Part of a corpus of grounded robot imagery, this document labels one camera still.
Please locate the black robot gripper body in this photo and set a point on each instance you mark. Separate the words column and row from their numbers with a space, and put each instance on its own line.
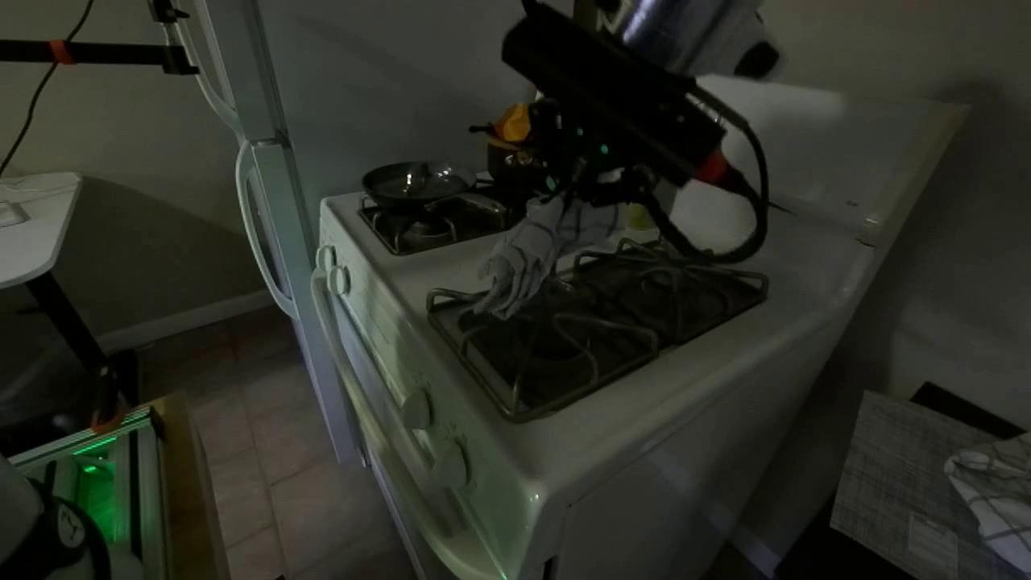
column 606, row 128

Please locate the white and black checkered towel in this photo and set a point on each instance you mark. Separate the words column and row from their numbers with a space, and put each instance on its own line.
column 522, row 260

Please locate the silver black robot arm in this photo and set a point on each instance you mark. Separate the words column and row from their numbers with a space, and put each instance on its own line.
column 688, row 41

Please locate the small black frying pan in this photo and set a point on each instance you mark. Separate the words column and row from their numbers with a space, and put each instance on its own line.
column 415, row 183

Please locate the dark pot with utensils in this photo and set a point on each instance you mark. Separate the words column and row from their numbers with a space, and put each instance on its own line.
column 516, row 150

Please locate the front right burner grate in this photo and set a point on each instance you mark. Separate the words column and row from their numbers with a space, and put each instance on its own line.
column 676, row 299

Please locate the burner grate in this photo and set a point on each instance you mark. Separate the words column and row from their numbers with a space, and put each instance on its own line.
column 676, row 299
column 435, row 222
column 549, row 354

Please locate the front left burner grate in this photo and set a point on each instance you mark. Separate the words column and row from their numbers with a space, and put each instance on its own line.
column 549, row 354

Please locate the rear left burner grate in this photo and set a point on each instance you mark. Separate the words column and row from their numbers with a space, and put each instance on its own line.
column 435, row 222

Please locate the white gas stove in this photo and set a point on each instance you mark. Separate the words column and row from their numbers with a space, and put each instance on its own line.
column 616, row 427

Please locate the white refrigerator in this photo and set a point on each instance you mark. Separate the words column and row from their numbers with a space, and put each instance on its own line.
column 323, row 91

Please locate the black horizontal bar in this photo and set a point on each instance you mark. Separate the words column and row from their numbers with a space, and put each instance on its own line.
column 172, row 58

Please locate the grey patterned box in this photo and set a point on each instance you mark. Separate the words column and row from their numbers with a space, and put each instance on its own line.
column 898, row 502

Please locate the checkered cloth at right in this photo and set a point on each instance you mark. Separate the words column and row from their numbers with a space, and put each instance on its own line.
column 995, row 480

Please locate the white side table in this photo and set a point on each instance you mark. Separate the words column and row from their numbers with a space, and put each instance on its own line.
column 38, row 216

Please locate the green lit equipment box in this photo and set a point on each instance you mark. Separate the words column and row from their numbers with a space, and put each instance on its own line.
column 112, row 504

